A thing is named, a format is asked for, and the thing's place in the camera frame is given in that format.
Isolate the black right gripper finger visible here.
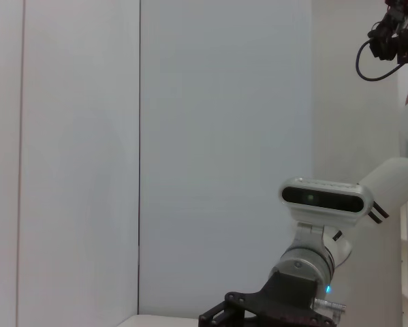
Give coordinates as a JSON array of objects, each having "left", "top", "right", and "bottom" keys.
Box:
[{"left": 199, "top": 302, "right": 244, "bottom": 327}]

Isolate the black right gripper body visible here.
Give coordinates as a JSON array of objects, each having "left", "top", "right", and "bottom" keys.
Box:
[{"left": 225, "top": 271, "right": 343, "bottom": 327}]

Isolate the right gripper cable plug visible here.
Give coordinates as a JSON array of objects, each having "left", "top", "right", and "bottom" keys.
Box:
[{"left": 314, "top": 297, "right": 347, "bottom": 311}]

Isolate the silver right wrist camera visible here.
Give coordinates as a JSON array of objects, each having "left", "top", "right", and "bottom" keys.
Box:
[{"left": 280, "top": 176, "right": 375, "bottom": 246}]

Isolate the black looped cable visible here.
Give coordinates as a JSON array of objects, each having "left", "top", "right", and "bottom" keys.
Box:
[{"left": 356, "top": 36, "right": 406, "bottom": 82}]

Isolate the black device with rail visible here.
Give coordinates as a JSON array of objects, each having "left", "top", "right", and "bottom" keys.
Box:
[{"left": 366, "top": 0, "right": 408, "bottom": 65}]

